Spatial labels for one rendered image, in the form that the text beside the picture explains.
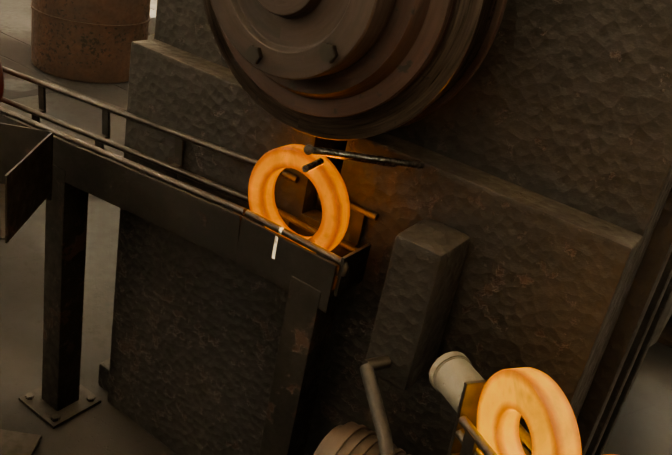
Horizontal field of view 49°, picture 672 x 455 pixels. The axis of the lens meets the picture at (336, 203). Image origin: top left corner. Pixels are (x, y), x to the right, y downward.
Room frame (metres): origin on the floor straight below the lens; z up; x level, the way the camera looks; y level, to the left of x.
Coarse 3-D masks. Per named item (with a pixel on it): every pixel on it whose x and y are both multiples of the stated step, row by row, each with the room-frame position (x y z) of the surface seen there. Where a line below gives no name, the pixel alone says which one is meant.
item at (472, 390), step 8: (464, 384) 0.73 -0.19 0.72; (472, 384) 0.73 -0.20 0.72; (480, 384) 0.74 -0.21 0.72; (464, 392) 0.73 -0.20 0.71; (472, 392) 0.73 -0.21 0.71; (480, 392) 0.74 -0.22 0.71; (464, 400) 0.73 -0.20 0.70; (472, 400) 0.73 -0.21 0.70; (464, 408) 0.73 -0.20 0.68; (472, 408) 0.73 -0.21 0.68; (456, 416) 0.73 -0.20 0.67; (472, 416) 0.73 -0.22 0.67; (456, 424) 0.73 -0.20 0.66; (456, 440) 0.72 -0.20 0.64; (456, 448) 0.72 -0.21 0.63
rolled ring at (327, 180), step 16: (272, 160) 1.08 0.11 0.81; (288, 160) 1.06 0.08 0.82; (304, 160) 1.05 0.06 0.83; (256, 176) 1.09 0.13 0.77; (272, 176) 1.09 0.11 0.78; (320, 176) 1.03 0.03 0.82; (336, 176) 1.04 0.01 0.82; (256, 192) 1.09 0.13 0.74; (272, 192) 1.10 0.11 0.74; (320, 192) 1.03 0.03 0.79; (336, 192) 1.02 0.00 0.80; (256, 208) 1.09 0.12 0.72; (272, 208) 1.10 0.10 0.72; (336, 208) 1.01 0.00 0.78; (320, 224) 1.02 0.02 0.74; (336, 224) 1.01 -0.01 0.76; (320, 240) 1.02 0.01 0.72; (336, 240) 1.01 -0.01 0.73
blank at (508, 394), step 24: (504, 384) 0.70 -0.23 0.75; (528, 384) 0.67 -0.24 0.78; (552, 384) 0.67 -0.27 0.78; (480, 408) 0.73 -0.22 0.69; (504, 408) 0.69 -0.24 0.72; (528, 408) 0.66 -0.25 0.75; (552, 408) 0.64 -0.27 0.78; (480, 432) 0.72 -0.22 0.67; (504, 432) 0.70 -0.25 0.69; (552, 432) 0.62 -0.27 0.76; (576, 432) 0.63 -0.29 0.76
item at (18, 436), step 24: (0, 144) 1.21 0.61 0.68; (24, 144) 1.21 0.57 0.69; (48, 144) 1.20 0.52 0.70; (0, 168) 1.21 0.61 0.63; (24, 168) 1.09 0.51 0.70; (48, 168) 1.20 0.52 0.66; (0, 192) 1.18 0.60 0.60; (24, 192) 1.09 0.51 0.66; (48, 192) 1.20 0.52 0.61; (0, 216) 1.09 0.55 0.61; (24, 216) 1.09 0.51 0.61; (0, 432) 1.20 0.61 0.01
